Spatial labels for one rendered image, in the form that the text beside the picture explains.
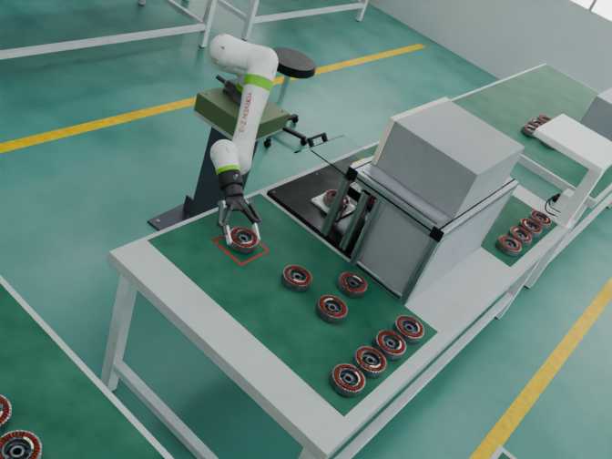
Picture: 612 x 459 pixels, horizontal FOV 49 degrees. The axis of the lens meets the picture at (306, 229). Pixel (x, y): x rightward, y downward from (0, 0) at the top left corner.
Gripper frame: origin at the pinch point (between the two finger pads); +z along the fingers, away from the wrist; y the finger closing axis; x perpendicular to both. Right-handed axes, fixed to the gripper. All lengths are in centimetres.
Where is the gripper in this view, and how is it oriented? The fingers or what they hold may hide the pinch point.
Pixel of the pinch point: (242, 238)
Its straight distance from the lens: 256.0
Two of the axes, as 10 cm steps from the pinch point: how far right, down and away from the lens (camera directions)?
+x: -4.7, 3.3, 8.2
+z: 2.3, 9.4, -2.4
